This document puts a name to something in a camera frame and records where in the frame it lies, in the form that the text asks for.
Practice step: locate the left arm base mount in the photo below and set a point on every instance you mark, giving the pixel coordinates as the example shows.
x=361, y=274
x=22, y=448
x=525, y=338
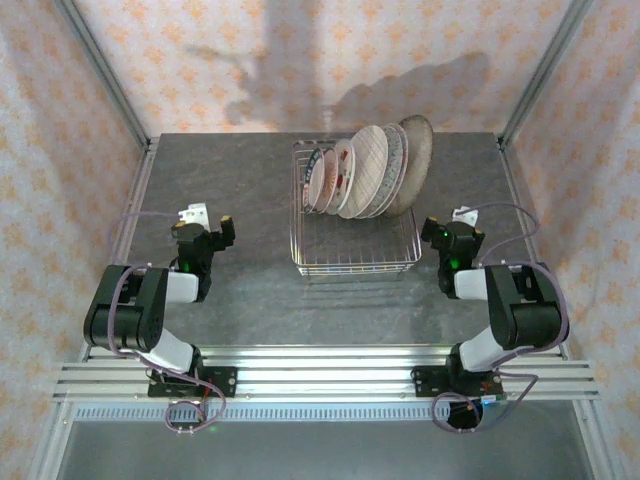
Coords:
x=225, y=382

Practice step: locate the plaid lined plate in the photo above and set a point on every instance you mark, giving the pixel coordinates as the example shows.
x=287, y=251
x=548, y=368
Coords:
x=367, y=165

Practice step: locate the white plate red characters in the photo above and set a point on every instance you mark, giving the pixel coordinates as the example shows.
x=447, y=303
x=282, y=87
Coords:
x=327, y=180

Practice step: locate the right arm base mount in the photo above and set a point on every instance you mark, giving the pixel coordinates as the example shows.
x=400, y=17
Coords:
x=425, y=382

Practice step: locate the aluminium frame leg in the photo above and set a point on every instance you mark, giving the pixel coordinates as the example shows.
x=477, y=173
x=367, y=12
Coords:
x=591, y=450
x=50, y=450

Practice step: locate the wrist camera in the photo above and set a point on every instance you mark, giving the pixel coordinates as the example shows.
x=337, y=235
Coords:
x=195, y=214
x=465, y=216

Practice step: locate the brown speckled plate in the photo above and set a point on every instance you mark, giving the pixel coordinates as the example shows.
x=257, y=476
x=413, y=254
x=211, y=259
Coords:
x=417, y=155

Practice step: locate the aluminium corner post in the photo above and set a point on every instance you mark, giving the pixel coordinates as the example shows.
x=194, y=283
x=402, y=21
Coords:
x=542, y=75
x=107, y=75

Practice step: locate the aluminium rail frame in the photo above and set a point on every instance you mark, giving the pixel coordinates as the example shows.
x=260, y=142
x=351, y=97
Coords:
x=325, y=375

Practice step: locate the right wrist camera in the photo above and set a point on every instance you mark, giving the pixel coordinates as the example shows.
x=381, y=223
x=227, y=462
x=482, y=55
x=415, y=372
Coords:
x=465, y=216

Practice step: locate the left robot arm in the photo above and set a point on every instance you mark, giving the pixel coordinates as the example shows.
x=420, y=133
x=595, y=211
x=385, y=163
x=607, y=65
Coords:
x=150, y=300

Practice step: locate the green circuit board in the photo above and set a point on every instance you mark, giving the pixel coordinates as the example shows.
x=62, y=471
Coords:
x=492, y=399

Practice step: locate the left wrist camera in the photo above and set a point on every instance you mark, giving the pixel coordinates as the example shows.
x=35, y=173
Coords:
x=195, y=214

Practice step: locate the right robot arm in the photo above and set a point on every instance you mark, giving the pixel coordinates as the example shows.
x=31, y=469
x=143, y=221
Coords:
x=525, y=320

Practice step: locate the white plate red flowers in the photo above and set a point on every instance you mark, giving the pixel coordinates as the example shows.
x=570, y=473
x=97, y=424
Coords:
x=344, y=170

